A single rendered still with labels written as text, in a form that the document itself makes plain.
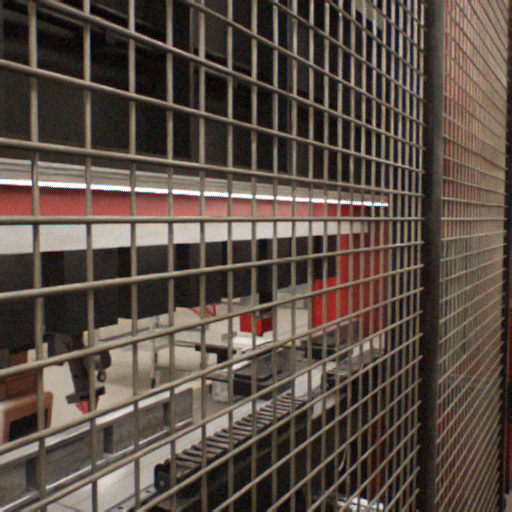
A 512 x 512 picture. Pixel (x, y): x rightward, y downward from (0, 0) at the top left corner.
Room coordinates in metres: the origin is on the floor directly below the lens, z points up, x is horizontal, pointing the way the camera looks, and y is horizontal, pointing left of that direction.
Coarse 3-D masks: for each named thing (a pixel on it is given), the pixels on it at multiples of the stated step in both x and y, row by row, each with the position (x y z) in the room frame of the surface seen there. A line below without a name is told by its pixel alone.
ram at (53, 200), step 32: (0, 192) 1.02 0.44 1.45; (64, 192) 1.14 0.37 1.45; (96, 192) 1.21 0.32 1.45; (128, 192) 1.29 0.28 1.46; (160, 192) 1.39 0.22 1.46; (128, 224) 1.29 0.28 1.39; (160, 224) 1.39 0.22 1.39; (192, 224) 1.49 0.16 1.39; (224, 224) 1.62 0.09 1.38; (288, 224) 1.95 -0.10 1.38; (320, 224) 2.17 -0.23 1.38
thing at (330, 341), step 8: (288, 344) 1.85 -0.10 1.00; (312, 344) 1.75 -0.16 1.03; (320, 344) 1.74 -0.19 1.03; (328, 344) 1.72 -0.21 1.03; (344, 344) 1.77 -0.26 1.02; (352, 344) 1.79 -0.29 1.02; (304, 352) 1.75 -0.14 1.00; (312, 352) 1.74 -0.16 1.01; (320, 352) 1.72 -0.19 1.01; (328, 352) 1.71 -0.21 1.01; (352, 352) 1.79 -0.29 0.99
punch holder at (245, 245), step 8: (224, 240) 1.67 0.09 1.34; (240, 240) 1.69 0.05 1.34; (248, 240) 1.73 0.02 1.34; (224, 248) 1.67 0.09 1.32; (240, 248) 1.69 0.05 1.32; (248, 248) 1.73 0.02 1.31; (224, 256) 1.67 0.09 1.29; (240, 256) 1.69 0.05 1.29; (248, 256) 1.73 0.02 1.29; (224, 264) 1.67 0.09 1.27; (224, 272) 1.67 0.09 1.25; (240, 272) 1.69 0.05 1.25; (248, 272) 1.73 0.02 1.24; (224, 280) 1.67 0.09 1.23; (240, 280) 1.69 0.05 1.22; (248, 280) 1.73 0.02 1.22; (224, 288) 1.67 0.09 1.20; (240, 288) 1.69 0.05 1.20; (248, 288) 1.73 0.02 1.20; (224, 296) 1.67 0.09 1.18; (240, 296) 1.69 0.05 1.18
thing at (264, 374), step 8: (248, 368) 1.44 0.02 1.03; (264, 368) 1.44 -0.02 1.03; (272, 368) 1.44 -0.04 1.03; (208, 376) 1.47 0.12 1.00; (216, 376) 1.47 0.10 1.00; (224, 376) 1.47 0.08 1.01; (240, 376) 1.38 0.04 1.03; (248, 376) 1.37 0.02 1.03; (264, 376) 1.36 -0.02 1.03; (272, 376) 1.39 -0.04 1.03; (280, 376) 1.41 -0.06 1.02; (288, 376) 1.42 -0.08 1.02; (240, 384) 1.37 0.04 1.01; (248, 384) 1.36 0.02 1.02; (264, 384) 1.34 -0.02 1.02; (272, 384) 1.35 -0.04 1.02; (288, 384) 1.42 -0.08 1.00; (240, 392) 1.37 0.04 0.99; (248, 392) 1.36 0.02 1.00; (272, 392) 1.35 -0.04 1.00; (280, 392) 1.39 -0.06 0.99
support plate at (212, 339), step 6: (192, 336) 2.00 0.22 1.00; (198, 336) 2.00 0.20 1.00; (210, 336) 2.00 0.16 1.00; (216, 336) 2.00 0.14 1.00; (240, 336) 2.01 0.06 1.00; (246, 336) 2.00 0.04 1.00; (258, 336) 2.00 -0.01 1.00; (186, 342) 1.93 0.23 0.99; (192, 342) 1.92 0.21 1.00; (198, 342) 1.91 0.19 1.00; (210, 342) 1.91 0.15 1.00; (216, 342) 1.91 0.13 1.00; (222, 342) 1.91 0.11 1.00; (222, 348) 1.86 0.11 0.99; (234, 348) 1.84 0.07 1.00; (240, 348) 1.83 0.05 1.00
